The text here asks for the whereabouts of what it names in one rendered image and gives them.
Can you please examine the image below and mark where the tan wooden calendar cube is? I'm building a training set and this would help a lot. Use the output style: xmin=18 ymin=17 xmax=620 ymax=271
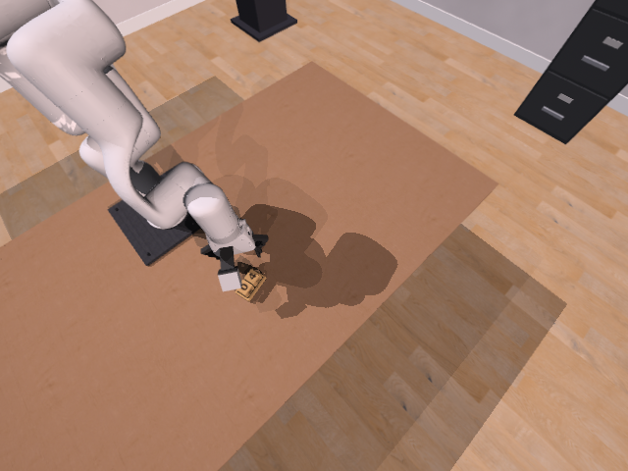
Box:
xmin=244 ymin=269 xmax=262 ymax=287
xmin=237 ymin=280 xmax=255 ymax=298

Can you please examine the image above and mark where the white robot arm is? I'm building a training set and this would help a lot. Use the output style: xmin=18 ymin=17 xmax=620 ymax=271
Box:
xmin=0 ymin=0 xmax=246 ymax=244

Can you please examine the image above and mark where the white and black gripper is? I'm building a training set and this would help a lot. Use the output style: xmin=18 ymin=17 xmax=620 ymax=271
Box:
xmin=200 ymin=224 xmax=269 ymax=260

